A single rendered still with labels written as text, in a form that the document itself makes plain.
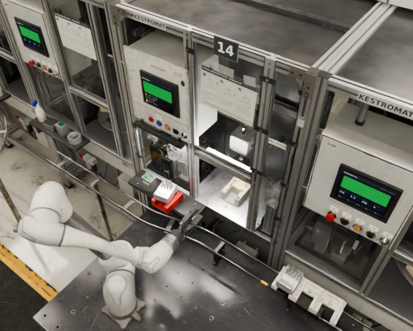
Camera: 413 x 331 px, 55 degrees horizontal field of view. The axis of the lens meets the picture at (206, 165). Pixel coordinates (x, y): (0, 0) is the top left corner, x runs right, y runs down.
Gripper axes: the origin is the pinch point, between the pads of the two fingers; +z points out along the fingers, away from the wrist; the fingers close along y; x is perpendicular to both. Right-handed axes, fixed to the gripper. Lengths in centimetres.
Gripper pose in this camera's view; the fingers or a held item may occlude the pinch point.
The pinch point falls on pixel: (197, 213)
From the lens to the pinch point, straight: 216.6
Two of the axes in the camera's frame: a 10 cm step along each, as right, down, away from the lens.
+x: -8.1, -4.2, 4.2
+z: 5.9, -5.7, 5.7
